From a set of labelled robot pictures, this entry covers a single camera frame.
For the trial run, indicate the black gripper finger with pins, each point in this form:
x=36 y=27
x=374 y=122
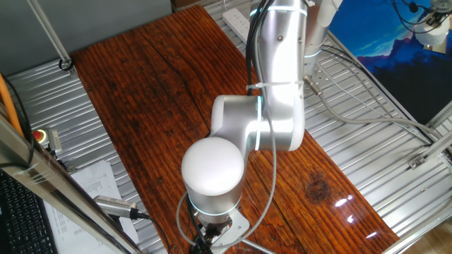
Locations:
x=211 y=233

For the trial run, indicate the white toilet paper roll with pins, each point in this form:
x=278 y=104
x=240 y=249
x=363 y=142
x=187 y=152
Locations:
x=436 y=35

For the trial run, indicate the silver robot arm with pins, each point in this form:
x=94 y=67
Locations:
x=212 y=166

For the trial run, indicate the printed paper sheets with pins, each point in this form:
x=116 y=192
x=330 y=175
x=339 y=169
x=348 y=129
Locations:
x=95 y=180

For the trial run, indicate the brown wooden board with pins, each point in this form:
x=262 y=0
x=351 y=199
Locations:
x=141 y=88

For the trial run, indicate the black keyboard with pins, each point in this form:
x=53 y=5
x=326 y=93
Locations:
x=21 y=218

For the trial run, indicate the red emergency stop button box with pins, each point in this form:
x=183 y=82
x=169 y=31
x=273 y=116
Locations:
x=41 y=135

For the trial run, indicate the white power strip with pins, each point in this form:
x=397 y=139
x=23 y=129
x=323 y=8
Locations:
x=234 y=19

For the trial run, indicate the orange pole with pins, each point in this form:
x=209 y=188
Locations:
x=7 y=106

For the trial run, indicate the blue mountain picture backdrop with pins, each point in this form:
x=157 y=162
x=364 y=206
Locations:
x=406 y=88

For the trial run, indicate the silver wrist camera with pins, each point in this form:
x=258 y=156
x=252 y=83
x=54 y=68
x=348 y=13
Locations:
x=238 y=225

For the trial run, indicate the ribbed silver exterior camera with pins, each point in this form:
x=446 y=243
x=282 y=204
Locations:
x=113 y=206

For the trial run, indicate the wide shiny metal frame bar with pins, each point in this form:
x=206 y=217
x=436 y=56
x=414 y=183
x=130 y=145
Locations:
x=53 y=187

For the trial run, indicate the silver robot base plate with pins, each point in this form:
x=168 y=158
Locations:
x=319 y=75

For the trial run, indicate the aluminium frame profile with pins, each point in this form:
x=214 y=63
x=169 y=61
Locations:
x=434 y=150
x=441 y=116

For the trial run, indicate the thin aluminium frame strut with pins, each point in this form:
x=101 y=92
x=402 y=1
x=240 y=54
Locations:
x=49 y=33

